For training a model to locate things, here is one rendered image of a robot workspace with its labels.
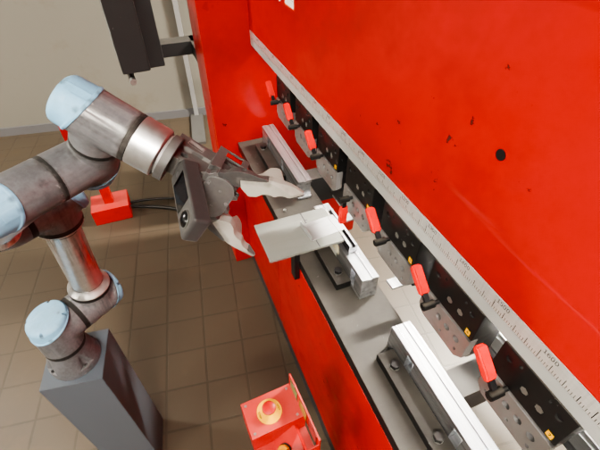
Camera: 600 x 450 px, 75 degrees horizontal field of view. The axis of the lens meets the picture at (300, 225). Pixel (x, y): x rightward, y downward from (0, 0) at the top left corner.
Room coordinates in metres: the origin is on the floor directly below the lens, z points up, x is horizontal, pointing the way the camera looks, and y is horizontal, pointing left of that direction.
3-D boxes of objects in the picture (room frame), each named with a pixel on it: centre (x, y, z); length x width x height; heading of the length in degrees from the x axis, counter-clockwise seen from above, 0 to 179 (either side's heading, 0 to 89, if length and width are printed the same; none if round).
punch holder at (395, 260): (0.67, -0.27, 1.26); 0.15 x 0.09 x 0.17; 22
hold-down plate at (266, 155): (1.56, 0.14, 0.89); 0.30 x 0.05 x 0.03; 22
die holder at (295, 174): (1.53, 0.07, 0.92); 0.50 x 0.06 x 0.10; 22
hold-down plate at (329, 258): (0.96, -0.09, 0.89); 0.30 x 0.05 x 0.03; 22
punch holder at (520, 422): (0.30, -0.41, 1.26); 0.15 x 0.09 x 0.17; 22
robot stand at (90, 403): (0.62, 0.71, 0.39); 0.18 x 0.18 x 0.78; 13
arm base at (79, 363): (0.62, 0.71, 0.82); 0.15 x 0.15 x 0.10
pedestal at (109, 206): (2.20, 1.38, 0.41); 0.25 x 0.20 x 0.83; 112
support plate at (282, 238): (0.97, 0.01, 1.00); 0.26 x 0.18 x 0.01; 112
